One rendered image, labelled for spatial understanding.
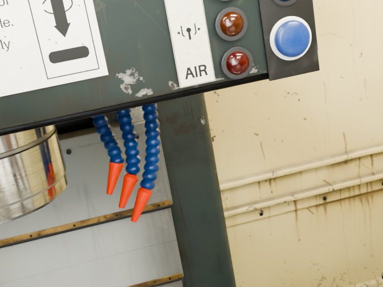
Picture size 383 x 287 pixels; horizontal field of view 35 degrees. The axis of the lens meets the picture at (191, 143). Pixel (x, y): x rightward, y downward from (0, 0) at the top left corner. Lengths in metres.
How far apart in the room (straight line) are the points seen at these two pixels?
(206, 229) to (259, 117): 0.45
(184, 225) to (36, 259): 0.31
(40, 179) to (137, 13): 0.25
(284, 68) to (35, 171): 0.29
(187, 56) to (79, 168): 0.70
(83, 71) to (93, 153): 0.68
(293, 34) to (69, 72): 0.18
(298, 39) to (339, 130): 1.23
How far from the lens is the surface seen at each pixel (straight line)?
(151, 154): 0.68
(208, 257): 1.33
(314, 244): 1.82
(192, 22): 0.49
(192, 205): 1.27
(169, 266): 1.27
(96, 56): 0.49
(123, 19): 0.49
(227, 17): 0.49
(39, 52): 0.48
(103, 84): 0.49
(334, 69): 1.68
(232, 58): 0.50
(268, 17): 0.51
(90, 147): 1.15
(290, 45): 0.51
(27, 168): 0.65
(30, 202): 0.66
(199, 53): 0.50
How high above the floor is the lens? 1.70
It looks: 17 degrees down
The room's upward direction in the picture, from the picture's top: 10 degrees counter-clockwise
